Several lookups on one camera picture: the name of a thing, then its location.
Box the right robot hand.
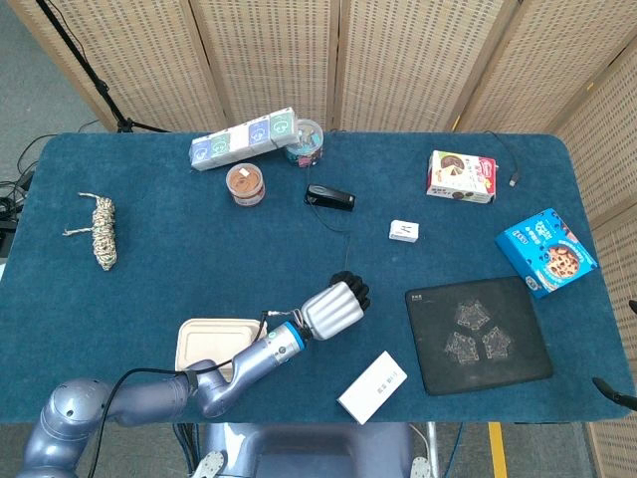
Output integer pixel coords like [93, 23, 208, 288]
[591, 298, 637, 409]

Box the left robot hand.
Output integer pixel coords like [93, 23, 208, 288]
[301, 270, 370, 343]

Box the thin black mouse cable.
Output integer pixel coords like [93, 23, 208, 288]
[304, 127, 350, 274]

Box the small white box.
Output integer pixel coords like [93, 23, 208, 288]
[388, 218, 420, 244]

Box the black mouse pad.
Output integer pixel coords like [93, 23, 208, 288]
[404, 276, 554, 397]

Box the beige lunch box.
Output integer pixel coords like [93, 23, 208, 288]
[173, 318, 270, 384]

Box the blue cookie box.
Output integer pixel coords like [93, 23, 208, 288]
[494, 207, 599, 300]

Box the white red cake box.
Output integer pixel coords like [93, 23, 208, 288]
[425, 149, 499, 205]

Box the white rectangular carton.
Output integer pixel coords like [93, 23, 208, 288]
[336, 350, 408, 425]

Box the black stapler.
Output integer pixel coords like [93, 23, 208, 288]
[304, 183, 357, 213]

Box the blue-grey robot torso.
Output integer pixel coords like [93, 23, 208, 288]
[198, 422, 414, 478]

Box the clear jar of binder clips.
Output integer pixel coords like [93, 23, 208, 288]
[285, 119, 324, 169]

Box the silver table leg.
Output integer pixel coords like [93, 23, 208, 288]
[425, 422, 442, 478]

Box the blue table mat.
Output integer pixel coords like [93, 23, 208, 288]
[0, 129, 629, 425]

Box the tissue packets multipack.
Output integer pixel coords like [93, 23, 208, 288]
[190, 107, 301, 173]

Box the wicker folding screen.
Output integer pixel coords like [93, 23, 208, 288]
[7, 0, 637, 478]

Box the black tripod stand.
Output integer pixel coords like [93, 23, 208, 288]
[35, 0, 173, 134]

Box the blue floor cable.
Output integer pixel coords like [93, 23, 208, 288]
[444, 422, 464, 478]

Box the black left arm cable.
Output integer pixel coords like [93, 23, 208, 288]
[87, 309, 273, 478]

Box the black cable bundle under table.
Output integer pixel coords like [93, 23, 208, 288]
[172, 422, 200, 474]

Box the black USB cable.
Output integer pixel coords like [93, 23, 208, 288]
[485, 129, 523, 189]

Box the braided rope bundle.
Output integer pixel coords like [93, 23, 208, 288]
[63, 192, 118, 272]

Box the black floor cable tangle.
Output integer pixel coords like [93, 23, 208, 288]
[0, 132, 59, 223]

